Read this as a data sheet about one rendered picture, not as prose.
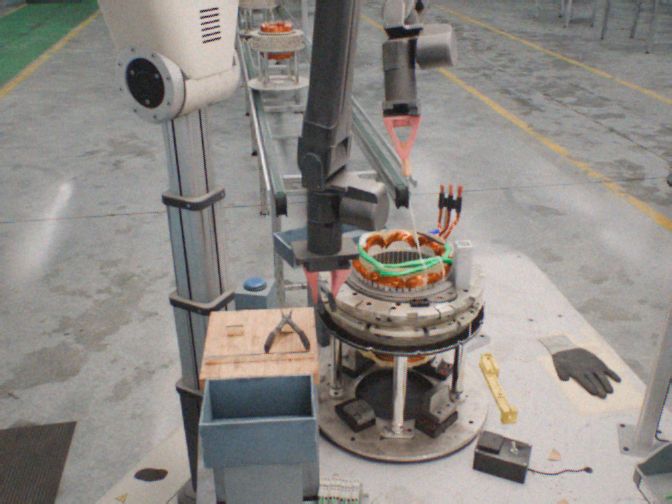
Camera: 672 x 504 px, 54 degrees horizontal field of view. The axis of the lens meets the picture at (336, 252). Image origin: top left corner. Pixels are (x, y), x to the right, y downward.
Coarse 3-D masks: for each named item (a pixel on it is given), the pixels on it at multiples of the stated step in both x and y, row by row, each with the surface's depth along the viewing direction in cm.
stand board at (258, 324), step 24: (216, 312) 122; (240, 312) 122; (264, 312) 122; (288, 312) 122; (312, 312) 122; (216, 336) 115; (240, 336) 115; (264, 336) 115; (288, 336) 115; (312, 336) 115; (288, 360) 109; (312, 360) 109
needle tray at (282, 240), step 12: (300, 228) 155; (348, 228) 162; (360, 228) 164; (384, 228) 156; (276, 240) 152; (288, 240) 155; (300, 240) 157; (276, 252) 153; (288, 252) 147; (300, 264) 146; (312, 300) 160; (324, 336) 160
